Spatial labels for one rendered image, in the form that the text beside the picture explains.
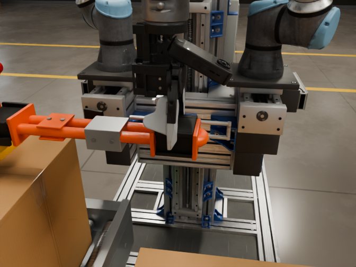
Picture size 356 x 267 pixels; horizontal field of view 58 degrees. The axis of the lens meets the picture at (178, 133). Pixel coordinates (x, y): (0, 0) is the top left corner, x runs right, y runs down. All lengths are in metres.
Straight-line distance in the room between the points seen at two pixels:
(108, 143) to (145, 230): 1.08
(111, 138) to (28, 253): 0.33
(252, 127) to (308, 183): 1.51
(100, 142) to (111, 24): 0.57
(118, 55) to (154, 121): 0.60
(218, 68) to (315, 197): 1.89
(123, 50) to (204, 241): 0.95
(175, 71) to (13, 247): 0.47
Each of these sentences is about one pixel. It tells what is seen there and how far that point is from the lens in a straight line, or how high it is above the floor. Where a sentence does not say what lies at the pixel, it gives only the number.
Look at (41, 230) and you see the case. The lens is 0.83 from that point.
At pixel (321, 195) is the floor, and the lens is 2.39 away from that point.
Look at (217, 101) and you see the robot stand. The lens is 1.12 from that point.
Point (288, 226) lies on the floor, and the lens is 2.07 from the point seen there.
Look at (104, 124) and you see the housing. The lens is 0.63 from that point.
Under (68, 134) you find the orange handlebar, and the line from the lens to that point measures 0.64.
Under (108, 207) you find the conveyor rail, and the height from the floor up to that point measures 0.59.
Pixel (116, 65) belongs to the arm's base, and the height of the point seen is 1.06.
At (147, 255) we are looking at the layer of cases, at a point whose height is 0.54.
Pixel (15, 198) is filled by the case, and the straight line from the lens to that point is 0.73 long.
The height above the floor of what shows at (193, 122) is 1.10.
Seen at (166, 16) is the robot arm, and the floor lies 1.29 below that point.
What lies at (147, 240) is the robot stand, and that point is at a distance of 1.61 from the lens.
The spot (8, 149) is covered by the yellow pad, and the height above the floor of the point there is 0.96.
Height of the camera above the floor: 1.36
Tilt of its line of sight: 28 degrees down
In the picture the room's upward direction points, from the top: straight up
